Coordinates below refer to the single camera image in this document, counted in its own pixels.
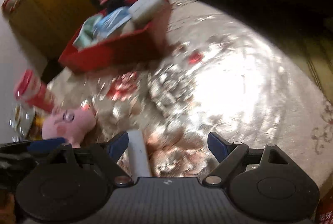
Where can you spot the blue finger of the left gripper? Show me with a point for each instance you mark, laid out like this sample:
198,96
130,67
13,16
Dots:
46,145

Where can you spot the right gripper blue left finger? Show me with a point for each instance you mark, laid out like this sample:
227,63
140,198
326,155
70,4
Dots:
117,145

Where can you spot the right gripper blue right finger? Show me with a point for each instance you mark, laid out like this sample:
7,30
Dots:
219,147

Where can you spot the pink pig plush toy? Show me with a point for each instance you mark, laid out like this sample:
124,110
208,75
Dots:
70,124

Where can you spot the red rectangular storage box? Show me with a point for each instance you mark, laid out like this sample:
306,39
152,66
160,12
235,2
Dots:
144,44

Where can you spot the white green towel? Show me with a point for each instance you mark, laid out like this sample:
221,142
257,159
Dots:
86,37

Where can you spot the grey white sponge block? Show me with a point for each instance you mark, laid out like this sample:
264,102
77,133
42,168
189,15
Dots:
143,11

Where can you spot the clear glass jar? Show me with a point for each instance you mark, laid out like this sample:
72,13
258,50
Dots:
26,123

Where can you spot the pink lid plastic jar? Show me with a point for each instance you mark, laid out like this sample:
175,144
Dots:
33,92

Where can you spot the floral beige table cloth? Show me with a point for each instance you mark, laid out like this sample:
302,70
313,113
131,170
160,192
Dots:
218,76

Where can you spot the red tissue box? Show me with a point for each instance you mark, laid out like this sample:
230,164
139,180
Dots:
324,213

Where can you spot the red santa doll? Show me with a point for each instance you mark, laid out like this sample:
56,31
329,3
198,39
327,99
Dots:
8,6

